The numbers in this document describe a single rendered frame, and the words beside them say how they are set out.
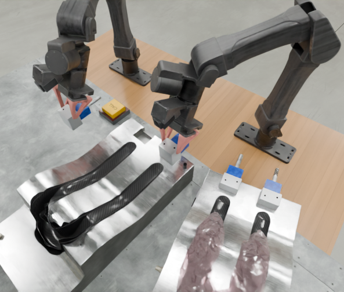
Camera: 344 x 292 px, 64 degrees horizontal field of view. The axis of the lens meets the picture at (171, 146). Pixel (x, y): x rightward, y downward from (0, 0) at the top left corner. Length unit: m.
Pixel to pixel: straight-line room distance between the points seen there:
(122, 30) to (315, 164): 0.77
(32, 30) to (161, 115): 2.78
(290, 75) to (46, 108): 0.83
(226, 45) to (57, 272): 0.63
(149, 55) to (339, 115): 1.63
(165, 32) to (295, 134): 2.15
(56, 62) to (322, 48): 0.58
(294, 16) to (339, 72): 2.21
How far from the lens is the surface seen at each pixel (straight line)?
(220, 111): 1.03
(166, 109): 0.60
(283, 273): 0.69
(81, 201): 0.71
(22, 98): 1.20
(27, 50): 3.02
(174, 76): 0.62
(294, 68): 0.74
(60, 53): 0.69
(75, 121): 0.86
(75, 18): 0.74
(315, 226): 0.88
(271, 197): 0.77
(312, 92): 2.53
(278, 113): 0.82
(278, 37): 0.65
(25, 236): 0.79
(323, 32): 0.67
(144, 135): 0.86
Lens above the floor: 1.53
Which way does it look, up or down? 54 degrees down
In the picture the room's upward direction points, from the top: straight up
